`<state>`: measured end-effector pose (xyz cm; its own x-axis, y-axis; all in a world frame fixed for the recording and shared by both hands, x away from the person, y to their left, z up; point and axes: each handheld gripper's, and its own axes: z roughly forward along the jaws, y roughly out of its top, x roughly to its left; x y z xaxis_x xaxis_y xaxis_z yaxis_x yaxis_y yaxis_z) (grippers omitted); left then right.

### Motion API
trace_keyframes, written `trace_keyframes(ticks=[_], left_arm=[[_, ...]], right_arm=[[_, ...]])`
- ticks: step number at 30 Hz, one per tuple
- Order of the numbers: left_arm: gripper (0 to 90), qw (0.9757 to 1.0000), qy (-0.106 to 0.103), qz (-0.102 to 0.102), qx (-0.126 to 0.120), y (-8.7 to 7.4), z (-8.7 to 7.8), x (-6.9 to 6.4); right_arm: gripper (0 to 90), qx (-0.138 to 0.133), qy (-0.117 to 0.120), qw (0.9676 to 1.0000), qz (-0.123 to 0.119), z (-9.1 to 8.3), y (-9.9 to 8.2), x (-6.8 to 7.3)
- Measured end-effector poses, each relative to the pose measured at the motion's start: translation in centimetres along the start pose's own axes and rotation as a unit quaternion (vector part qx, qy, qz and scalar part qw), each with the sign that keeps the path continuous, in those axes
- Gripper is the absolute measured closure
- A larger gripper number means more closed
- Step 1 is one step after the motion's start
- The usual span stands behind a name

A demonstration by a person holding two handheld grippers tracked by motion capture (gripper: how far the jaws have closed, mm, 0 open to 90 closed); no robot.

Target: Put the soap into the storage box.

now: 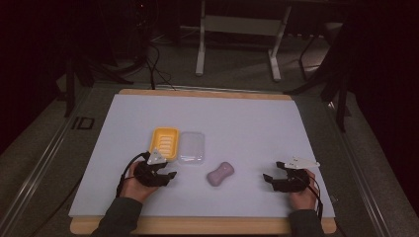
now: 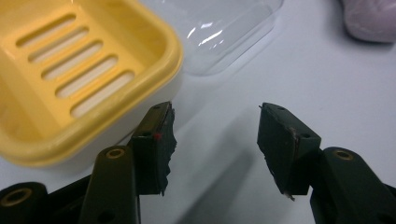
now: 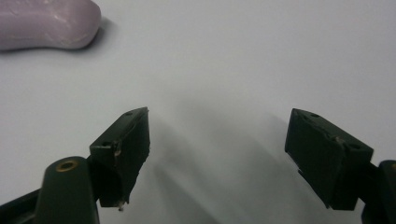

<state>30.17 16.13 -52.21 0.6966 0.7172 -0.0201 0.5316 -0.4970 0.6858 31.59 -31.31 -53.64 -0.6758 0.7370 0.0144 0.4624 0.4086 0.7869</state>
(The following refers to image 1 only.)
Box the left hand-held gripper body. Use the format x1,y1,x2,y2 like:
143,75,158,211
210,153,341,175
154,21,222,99
132,148,170,189

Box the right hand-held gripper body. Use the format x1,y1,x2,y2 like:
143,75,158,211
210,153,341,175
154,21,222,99
271,156,321,194

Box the yellow soap dish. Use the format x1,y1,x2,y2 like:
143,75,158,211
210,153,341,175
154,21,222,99
148,126,181,162

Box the clear plastic lid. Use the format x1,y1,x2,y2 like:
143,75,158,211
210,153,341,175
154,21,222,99
177,130,207,166

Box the pink soap bar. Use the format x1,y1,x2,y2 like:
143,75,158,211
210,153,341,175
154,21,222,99
206,161,236,188

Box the person's left hand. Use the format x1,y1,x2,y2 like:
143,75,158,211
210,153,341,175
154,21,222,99
119,160,160,204

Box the person's right hand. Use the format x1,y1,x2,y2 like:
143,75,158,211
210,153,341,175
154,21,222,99
289,169,319,211

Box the white table mat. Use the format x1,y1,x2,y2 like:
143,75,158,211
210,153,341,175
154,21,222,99
67,93,337,219

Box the wooden table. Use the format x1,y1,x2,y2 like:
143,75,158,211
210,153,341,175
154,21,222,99
69,88,338,236

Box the black tripod stand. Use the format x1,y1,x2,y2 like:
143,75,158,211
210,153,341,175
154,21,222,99
284,19,353,133
63,53,135,119

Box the white metal stand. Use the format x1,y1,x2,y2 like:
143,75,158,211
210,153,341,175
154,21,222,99
195,0,293,83

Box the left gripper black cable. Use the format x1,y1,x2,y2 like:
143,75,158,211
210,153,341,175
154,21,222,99
115,151,151,198

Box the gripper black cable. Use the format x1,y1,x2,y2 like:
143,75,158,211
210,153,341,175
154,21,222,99
297,175,325,222
115,151,151,198

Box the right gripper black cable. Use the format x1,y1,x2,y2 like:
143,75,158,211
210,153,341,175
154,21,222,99
297,175,325,222

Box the metal floor rail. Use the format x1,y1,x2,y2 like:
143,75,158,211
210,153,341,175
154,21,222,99
0,88,94,233
325,101,393,237

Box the black floor cables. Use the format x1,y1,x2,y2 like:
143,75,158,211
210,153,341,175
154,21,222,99
143,41,178,92

